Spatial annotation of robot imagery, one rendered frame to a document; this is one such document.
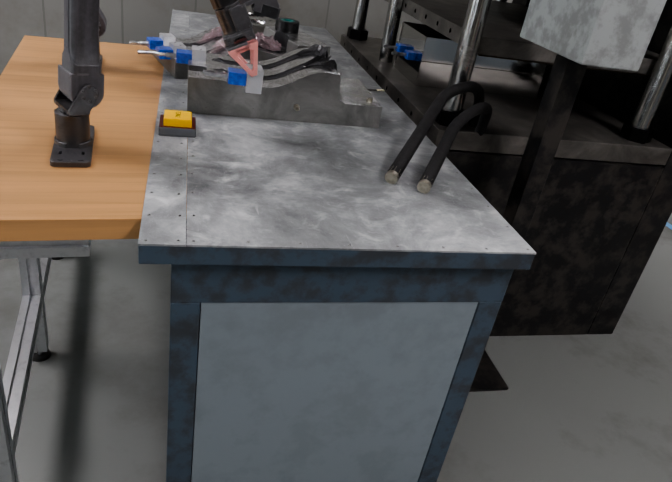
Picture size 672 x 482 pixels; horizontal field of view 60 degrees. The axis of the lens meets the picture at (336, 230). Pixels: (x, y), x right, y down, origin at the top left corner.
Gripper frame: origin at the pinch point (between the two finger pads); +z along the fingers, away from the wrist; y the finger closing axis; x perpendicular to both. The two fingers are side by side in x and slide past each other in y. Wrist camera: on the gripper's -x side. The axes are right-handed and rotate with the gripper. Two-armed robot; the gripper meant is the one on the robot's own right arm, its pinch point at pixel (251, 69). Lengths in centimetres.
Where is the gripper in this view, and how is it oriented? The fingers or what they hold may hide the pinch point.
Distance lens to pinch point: 137.0
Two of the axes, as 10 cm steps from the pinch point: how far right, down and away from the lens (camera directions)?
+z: 3.0, 7.9, 5.3
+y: -2.2, -4.9, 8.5
